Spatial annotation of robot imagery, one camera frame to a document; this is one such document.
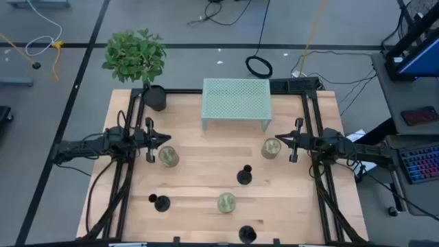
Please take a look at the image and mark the black metal table frame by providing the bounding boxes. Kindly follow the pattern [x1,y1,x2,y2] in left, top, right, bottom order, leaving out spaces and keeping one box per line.
[82,87,368,245]

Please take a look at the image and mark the black plant pot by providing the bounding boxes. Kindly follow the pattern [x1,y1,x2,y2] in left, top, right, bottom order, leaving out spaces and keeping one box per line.
[142,84,168,113]

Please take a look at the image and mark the white paper sheet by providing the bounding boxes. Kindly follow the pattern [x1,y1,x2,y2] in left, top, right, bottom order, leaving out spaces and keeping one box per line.
[345,128,368,142]

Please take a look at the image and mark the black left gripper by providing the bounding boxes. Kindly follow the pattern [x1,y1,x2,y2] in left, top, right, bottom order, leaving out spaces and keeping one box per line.
[133,117,172,163]

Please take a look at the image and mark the thin black floor cable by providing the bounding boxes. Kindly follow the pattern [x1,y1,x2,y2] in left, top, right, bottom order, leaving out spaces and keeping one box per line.
[187,0,254,27]

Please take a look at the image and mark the monitor with blue screen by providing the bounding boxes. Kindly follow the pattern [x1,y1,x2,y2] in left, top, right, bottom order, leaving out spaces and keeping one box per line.
[397,36,439,77]

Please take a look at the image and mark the black cable with coil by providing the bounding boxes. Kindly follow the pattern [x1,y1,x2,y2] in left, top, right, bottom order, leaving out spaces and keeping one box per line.
[244,0,274,80]

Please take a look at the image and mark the yellow hanging cable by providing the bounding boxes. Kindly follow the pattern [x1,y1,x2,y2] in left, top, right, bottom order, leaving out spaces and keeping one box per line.
[298,0,327,77]

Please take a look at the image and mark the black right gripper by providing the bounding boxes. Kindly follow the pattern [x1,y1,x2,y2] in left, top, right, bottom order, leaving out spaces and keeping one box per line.
[274,117,311,163]

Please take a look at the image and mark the yellow cable with black plug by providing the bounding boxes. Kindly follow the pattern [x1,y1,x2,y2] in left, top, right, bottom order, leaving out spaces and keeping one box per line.
[0,32,65,82]

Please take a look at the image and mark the glass candle jar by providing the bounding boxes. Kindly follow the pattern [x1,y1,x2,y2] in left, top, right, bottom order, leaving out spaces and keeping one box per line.
[217,191,237,214]
[158,145,180,168]
[261,137,282,160]

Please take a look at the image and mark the black candlestick holder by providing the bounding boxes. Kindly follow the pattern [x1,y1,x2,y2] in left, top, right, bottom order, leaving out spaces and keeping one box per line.
[236,164,254,186]
[238,224,258,244]
[147,193,171,213]

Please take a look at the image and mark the backlit rainbow keyboard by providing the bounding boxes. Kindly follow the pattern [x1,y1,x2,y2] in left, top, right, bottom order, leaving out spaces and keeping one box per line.
[399,143,439,185]

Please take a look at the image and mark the mint green mesh shelf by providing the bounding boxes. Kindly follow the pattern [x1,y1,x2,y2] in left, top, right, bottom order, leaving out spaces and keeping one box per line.
[201,78,274,133]

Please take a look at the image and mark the green leafy artificial plant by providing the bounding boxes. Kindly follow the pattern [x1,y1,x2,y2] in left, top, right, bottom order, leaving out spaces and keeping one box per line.
[102,28,168,85]

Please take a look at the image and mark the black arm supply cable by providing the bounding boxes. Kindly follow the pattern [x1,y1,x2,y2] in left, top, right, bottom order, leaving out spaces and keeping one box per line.
[84,158,118,237]

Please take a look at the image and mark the dark red phone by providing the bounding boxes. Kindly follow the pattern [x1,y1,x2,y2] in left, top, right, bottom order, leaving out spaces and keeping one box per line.
[400,106,439,127]

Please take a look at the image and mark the white floor cable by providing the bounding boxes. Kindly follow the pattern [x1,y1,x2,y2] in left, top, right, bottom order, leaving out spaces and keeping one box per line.
[25,0,63,57]

